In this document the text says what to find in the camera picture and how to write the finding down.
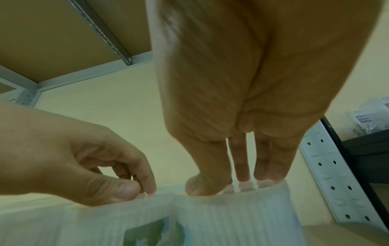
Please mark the person's right hand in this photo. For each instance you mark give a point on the person's right hand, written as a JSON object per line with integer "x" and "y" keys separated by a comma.
{"x": 212, "y": 72}

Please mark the person's left hand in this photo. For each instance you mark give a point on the person's left hand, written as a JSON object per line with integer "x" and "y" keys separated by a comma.
{"x": 45, "y": 149}

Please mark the clear plastic bag with label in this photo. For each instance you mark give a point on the clear plastic bag with label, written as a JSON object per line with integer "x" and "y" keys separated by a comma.
{"x": 370, "y": 115}

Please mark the white metal shelf frame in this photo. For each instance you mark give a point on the white metal shelf frame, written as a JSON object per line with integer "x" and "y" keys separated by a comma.
{"x": 91, "y": 69}

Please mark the brown wooden shelf board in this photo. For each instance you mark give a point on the brown wooden shelf board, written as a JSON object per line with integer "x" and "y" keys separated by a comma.
{"x": 39, "y": 33}

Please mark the white perforated rack upright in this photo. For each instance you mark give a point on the white perforated rack upright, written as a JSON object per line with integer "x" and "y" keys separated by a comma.
{"x": 337, "y": 177}

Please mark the clear plastic packet of white items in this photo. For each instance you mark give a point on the clear plastic packet of white items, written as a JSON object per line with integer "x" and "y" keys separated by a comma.
{"x": 237, "y": 216}

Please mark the grey metal shelf brace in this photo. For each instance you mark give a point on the grey metal shelf brace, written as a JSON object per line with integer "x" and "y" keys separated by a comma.
{"x": 105, "y": 33}

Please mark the black shelf unit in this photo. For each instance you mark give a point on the black shelf unit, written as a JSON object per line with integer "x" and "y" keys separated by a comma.
{"x": 364, "y": 149}

